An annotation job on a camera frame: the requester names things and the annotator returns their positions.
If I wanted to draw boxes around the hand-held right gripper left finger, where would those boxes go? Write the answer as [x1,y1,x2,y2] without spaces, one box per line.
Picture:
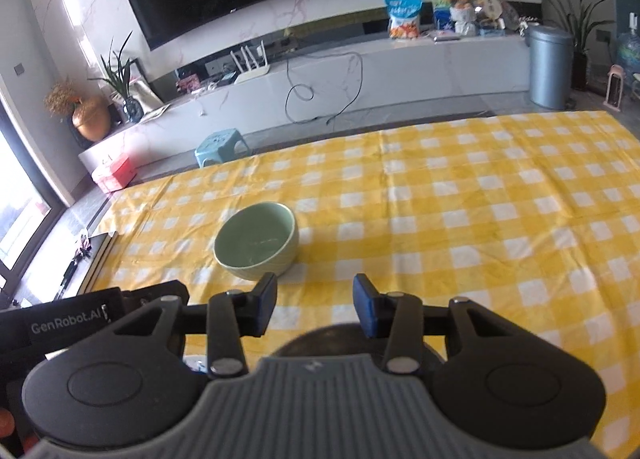
[115,273,278,380]

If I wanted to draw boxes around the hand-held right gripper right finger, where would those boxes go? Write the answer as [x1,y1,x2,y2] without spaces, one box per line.
[352,274,521,374]

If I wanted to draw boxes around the green ceramic bowl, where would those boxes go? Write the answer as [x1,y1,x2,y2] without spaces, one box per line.
[213,202,300,281]

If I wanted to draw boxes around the yellow checked tablecloth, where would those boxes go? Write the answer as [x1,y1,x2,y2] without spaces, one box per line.
[92,109,640,459]

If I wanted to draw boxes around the red box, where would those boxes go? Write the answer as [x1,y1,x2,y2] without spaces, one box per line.
[92,154,138,194]

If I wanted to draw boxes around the light blue plastic stool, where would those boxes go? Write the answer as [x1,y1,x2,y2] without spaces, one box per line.
[195,128,251,167]

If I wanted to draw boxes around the orange round vase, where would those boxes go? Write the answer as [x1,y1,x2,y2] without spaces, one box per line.
[71,96,111,142]

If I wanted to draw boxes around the blue patterned vase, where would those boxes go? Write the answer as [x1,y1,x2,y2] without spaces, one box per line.
[121,96,145,122]

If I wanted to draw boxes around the dried brown flowers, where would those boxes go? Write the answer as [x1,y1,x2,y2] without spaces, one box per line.
[44,82,83,115]

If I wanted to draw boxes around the white router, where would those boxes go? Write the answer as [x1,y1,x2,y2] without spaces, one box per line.
[230,39,271,84]

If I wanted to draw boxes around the silver gift bag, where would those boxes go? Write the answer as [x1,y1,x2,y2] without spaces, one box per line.
[130,78,163,114]

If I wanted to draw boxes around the white marble television cabinet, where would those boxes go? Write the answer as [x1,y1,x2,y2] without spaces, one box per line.
[77,32,531,175]

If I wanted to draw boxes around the green leafy plant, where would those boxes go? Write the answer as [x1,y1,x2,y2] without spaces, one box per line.
[87,32,146,105]

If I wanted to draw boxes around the blue snack bag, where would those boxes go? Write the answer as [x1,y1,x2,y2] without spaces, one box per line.
[384,0,423,39]

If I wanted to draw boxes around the blue white packet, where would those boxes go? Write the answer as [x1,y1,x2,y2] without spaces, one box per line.
[432,8,457,32]

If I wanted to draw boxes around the grey metal trash bin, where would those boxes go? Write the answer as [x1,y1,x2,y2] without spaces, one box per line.
[525,24,575,110]

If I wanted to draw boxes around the tall potted plant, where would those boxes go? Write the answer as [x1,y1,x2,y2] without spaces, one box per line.
[530,0,616,90]

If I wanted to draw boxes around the blue water jug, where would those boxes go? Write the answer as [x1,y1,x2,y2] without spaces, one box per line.
[616,13,640,75]

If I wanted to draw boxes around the black cable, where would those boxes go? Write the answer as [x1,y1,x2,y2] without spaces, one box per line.
[285,52,363,127]

